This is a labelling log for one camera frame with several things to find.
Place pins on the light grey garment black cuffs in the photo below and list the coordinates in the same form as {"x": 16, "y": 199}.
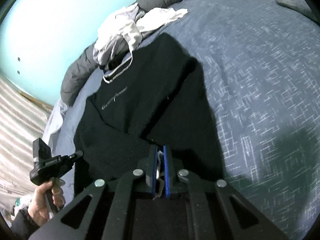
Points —
{"x": 100, "y": 55}

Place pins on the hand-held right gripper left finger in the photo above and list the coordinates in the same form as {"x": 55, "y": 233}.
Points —
{"x": 153, "y": 165}

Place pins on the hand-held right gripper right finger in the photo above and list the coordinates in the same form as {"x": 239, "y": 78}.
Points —
{"x": 167, "y": 165}

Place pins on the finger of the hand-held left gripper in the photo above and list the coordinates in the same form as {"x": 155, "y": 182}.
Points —
{"x": 72, "y": 157}

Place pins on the bed with blue sheet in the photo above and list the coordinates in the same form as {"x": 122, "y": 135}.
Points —
{"x": 250, "y": 80}

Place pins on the folded grey garment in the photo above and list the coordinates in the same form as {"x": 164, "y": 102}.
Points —
{"x": 295, "y": 2}

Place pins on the person's left hand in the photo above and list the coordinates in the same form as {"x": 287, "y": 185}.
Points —
{"x": 38, "y": 207}

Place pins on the person's left forearm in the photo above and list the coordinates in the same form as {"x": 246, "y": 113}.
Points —
{"x": 25, "y": 226}

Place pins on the white garment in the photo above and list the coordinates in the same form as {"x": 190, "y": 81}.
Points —
{"x": 160, "y": 17}

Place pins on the beige striped curtain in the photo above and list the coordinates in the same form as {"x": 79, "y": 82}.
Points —
{"x": 20, "y": 135}

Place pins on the small black garment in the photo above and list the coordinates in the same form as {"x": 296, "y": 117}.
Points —
{"x": 110, "y": 63}

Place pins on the rolled dark grey duvet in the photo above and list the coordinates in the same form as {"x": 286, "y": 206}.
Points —
{"x": 75, "y": 77}

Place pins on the light grey pillow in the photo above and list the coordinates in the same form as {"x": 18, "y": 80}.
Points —
{"x": 55, "y": 120}

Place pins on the black t-shirt with white collar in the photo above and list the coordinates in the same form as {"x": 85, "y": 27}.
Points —
{"x": 150, "y": 92}

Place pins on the wooden strip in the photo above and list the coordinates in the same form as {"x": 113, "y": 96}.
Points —
{"x": 37, "y": 101}

